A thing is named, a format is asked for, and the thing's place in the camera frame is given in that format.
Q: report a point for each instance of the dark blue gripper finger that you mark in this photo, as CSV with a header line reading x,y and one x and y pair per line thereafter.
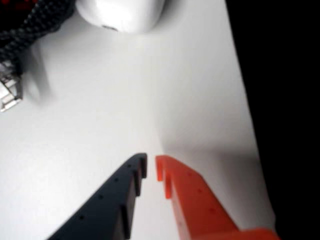
x,y
110,200

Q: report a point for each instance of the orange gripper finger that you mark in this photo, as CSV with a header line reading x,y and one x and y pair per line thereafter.
x,y
197,207

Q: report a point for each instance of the white earbuds case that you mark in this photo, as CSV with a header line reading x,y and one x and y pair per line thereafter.
x,y
120,12

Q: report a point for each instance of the black tag with red square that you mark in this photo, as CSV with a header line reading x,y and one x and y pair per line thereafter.
x,y
25,3

